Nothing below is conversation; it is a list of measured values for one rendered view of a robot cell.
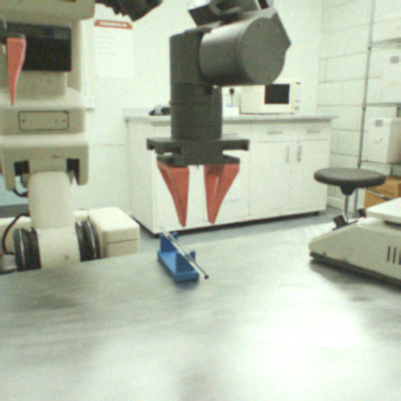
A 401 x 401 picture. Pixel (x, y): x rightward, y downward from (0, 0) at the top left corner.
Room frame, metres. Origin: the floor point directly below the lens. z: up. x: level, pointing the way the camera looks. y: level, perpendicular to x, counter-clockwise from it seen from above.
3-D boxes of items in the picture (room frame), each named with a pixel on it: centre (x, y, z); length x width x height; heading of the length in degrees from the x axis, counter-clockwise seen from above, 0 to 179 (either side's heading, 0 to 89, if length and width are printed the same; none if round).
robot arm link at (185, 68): (0.45, 0.00, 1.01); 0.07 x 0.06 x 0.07; 39
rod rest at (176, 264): (0.53, 0.03, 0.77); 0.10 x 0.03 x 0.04; 20
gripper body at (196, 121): (0.45, 0.00, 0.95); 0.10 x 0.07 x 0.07; 109
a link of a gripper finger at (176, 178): (0.45, 0.01, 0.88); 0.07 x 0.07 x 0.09; 19
